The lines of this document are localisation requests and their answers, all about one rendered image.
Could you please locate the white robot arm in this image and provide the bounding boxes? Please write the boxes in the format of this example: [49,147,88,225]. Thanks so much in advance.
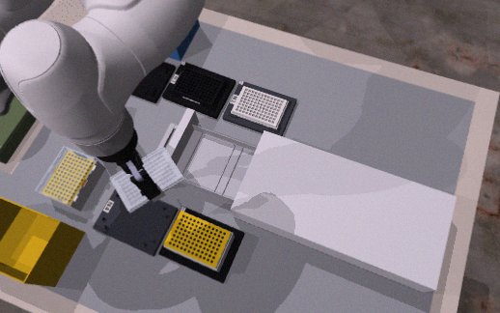
[0,0,206,157]

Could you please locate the grey bench mat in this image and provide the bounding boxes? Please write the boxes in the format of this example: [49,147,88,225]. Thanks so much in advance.
[0,21,475,313]

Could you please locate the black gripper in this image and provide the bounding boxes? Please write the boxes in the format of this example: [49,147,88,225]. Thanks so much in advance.
[97,129,165,202]

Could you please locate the yellow waste bin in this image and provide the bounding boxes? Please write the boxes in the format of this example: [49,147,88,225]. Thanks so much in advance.
[0,197,86,287]

